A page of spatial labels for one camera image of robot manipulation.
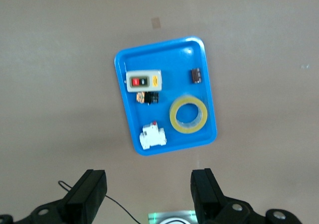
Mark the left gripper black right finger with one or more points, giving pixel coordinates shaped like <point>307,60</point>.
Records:
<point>207,196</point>

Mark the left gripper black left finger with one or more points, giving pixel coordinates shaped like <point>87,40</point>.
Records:
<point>84,196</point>

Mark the yellow packing tape roll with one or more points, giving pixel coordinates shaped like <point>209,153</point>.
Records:
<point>172,114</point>

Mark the tiny white tape scraps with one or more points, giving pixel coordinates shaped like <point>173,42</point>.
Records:
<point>303,66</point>

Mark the clear tape patch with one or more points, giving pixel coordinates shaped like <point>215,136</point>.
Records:
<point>156,23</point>

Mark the white circuit breaker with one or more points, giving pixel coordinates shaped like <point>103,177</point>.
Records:
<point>152,135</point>

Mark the black orange push button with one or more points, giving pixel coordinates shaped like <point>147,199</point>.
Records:
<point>149,97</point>

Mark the blue plastic tray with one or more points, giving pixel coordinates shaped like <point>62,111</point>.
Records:
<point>179,59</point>

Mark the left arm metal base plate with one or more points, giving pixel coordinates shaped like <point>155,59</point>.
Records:
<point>158,217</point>

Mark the grey push-button switch box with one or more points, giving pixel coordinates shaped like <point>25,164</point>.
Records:
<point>143,80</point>

